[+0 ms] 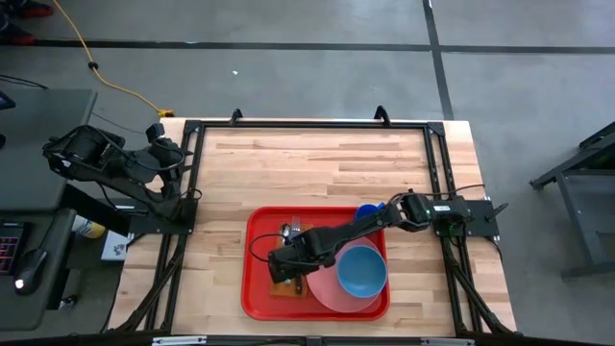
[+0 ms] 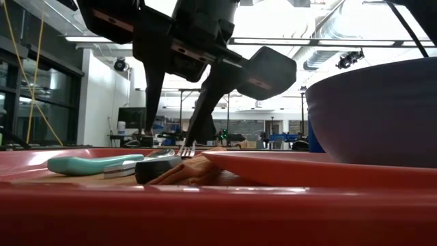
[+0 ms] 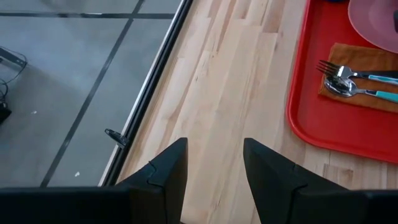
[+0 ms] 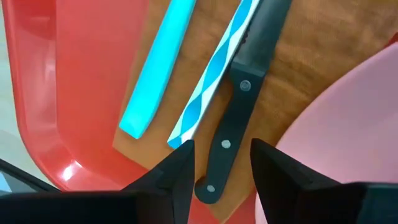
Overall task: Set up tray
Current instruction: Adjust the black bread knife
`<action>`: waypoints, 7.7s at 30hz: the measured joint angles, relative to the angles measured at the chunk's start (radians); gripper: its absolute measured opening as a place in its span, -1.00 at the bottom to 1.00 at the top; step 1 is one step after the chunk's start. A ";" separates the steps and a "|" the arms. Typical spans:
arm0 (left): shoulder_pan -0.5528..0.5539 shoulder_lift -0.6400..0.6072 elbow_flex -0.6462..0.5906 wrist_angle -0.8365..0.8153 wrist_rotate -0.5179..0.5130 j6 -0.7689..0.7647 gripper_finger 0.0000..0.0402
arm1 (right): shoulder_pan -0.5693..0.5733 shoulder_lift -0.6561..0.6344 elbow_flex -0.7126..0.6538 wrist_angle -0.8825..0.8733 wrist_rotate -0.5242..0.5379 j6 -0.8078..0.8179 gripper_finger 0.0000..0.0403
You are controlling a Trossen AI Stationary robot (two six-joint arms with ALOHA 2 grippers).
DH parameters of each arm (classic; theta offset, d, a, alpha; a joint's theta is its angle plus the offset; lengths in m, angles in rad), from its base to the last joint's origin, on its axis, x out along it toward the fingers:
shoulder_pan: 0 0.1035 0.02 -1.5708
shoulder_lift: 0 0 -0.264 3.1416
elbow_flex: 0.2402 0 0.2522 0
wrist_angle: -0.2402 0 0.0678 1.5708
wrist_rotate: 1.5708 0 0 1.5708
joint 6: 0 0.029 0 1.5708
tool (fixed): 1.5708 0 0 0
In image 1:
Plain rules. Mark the black flat device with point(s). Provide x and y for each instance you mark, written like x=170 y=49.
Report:
x=6 y=102

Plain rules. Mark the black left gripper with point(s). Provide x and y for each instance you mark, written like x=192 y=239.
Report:
x=168 y=158

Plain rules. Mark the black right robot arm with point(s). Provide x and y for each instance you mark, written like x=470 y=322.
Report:
x=432 y=211

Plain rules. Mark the backlit keyboard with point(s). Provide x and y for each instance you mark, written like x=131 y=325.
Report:
x=9 y=250

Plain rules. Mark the orange cloth napkin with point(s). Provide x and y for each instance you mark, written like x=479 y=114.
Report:
x=283 y=289

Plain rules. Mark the blue plastic cup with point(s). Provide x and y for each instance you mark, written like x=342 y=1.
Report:
x=367 y=211

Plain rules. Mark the person's red shoe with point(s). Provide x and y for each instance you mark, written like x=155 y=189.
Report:
x=33 y=9
x=17 y=34

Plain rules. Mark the silver aluminium bar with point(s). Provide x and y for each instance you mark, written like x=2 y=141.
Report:
x=447 y=342
x=178 y=341

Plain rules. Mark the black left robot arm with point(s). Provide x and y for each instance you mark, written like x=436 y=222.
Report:
x=81 y=149

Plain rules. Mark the grey metal equipment stand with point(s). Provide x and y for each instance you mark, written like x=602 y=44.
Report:
x=583 y=226

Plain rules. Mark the red plastic tray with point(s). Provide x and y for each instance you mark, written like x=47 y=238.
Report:
x=259 y=298

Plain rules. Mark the pink plastic plate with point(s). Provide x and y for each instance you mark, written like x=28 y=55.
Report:
x=322 y=293

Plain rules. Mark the grey desk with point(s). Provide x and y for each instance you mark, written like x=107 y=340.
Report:
x=29 y=182

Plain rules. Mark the blue plastic bowl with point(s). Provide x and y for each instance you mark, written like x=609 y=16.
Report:
x=362 y=271

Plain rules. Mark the white printed box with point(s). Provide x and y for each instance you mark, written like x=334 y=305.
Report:
x=115 y=247

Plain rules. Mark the yellow bottle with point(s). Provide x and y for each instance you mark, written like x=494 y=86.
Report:
x=91 y=229

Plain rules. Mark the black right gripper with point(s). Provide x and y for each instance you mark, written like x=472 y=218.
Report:
x=302 y=250

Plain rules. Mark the dark lower desk shelf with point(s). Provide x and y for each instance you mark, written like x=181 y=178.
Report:
x=48 y=307

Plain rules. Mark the black computer mouse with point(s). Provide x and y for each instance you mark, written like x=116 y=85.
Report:
x=31 y=269

